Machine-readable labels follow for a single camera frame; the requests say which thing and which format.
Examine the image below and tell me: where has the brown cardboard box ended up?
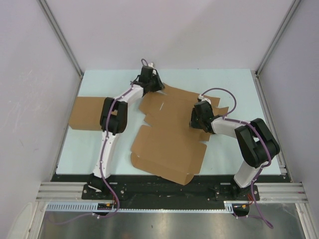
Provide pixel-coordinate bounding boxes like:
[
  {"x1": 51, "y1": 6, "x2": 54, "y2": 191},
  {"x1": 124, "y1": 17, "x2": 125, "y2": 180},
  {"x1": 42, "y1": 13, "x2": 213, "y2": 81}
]
[
  {"x1": 130, "y1": 83, "x2": 230, "y2": 186},
  {"x1": 68, "y1": 97, "x2": 105, "y2": 131}
]

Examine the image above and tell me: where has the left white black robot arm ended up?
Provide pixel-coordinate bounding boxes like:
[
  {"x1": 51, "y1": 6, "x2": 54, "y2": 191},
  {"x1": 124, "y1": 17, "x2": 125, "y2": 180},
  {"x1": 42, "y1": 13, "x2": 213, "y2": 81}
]
[{"x1": 88, "y1": 59, "x2": 164, "y2": 199}]

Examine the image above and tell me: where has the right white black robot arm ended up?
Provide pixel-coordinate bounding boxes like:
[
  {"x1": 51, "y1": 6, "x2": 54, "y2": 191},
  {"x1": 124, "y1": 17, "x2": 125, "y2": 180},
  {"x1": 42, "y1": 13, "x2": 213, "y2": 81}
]
[{"x1": 189, "y1": 100, "x2": 280, "y2": 200}]

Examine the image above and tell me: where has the folded brown cardboard box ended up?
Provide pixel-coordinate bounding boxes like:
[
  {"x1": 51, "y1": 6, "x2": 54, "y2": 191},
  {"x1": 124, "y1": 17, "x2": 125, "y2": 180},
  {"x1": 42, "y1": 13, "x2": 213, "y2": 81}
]
[{"x1": 68, "y1": 97, "x2": 105, "y2": 131}]

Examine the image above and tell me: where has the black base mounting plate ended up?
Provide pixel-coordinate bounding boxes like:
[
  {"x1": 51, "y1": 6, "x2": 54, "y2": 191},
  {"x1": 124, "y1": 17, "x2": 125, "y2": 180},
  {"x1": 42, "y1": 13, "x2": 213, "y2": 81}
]
[{"x1": 49, "y1": 174, "x2": 292, "y2": 203}]

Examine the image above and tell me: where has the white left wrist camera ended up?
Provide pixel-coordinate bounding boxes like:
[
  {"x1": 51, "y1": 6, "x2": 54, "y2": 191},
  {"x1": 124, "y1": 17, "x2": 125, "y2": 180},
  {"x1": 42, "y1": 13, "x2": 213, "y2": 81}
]
[{"x1": 148, "y1": 62, "x2": 157, "y2": 75}]

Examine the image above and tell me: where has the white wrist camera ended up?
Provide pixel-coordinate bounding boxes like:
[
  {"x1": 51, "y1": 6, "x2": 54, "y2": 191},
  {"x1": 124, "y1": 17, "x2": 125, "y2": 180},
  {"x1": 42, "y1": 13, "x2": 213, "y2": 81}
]
[
  {"x1": 197, "y1": 94, "x2": 212, "y2": 106},
  {"x1": 148, "y1": 62, "x2": 157, "y2": 75}
]

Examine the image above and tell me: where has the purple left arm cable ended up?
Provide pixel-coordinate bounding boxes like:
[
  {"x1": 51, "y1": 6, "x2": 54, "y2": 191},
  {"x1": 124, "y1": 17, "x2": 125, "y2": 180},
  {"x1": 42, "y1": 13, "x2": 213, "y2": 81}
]
[{"x1": 46, "y1": 58, "x2": 154, "y2": 224}]

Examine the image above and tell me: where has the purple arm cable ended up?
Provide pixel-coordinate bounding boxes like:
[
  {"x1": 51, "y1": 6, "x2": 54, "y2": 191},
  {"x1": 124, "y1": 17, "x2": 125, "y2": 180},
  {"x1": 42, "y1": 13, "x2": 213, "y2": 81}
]
[
  {"x1": 201, "y1": 88, "x2": 274, "y2": 229},
  {"x1": 46, "y1": 58, "x2": 154, "y2": 224}
]

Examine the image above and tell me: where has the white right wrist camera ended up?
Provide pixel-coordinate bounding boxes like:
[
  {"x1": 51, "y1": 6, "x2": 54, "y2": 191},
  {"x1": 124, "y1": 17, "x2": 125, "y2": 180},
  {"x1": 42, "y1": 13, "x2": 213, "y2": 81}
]
[{"x1": 197, "y1": 94, "x2": 212, "y2": 106}]

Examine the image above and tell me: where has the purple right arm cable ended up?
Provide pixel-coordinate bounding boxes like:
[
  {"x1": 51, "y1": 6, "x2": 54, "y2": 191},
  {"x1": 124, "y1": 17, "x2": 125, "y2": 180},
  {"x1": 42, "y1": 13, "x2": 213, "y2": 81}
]
[{"x1": 201, "y1": 88, "x2": 274, "y2": 229}]

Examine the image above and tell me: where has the left aluminium corner post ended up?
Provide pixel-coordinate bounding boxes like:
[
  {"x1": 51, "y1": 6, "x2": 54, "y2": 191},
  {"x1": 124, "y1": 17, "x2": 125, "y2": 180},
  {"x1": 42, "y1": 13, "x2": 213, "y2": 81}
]
[{"x1": 37, "y1": 0, "x2": 84, "y2": 80}]

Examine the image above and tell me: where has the aluminium corner post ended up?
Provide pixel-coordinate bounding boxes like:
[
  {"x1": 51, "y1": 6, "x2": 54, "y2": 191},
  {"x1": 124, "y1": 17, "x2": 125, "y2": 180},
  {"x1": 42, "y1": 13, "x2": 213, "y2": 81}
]
[
  {"x1": 255, "y1": 0, "x2": 303, "y2": 77},
  {"x1": 37, "y1": 0, "x2": 84, "y2": 80}
]

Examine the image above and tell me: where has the grey slotted cable duct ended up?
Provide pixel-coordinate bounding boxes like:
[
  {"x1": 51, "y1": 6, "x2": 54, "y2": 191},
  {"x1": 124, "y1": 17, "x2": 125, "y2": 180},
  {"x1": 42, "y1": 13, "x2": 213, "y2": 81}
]
[{"x1": 46, "y1": 201, "x2": 249, "y2": 213}]

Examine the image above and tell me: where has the right aluminium corner post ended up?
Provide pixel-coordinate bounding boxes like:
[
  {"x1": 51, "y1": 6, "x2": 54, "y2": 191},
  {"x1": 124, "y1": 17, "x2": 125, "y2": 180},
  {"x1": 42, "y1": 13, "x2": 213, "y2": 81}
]
[{"x1": 255, "y1": 0, "x2": 303, "y2": 77}]

